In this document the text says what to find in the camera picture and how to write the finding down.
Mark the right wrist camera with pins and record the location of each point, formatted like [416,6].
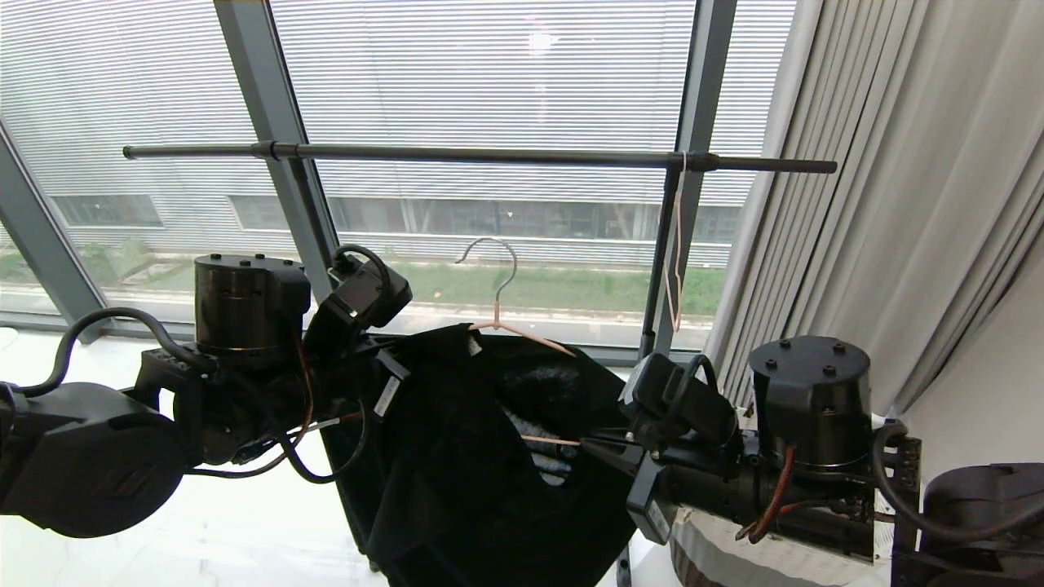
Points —
[693,416]

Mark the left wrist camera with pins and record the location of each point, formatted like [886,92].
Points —
[367,302]

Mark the pink clothes hanger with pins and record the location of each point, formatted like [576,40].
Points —
[497,314]
[675,269]

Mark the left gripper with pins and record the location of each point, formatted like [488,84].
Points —
[375,375]

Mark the black clothes rack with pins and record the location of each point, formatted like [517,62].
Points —
[530,156]

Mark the beige curtain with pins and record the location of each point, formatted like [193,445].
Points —
[881,204]

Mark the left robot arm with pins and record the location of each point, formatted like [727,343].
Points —
[90,456]

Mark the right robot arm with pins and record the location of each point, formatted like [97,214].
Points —
[816,399]

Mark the black garment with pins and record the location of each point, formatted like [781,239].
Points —
[457,473]

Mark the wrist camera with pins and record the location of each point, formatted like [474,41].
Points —
[693,416]
[367,302]

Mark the window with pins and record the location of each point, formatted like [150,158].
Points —
[489,81]

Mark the white laundry basket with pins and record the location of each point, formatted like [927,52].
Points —
[758,562]

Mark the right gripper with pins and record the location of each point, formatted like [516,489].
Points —
[710,489]

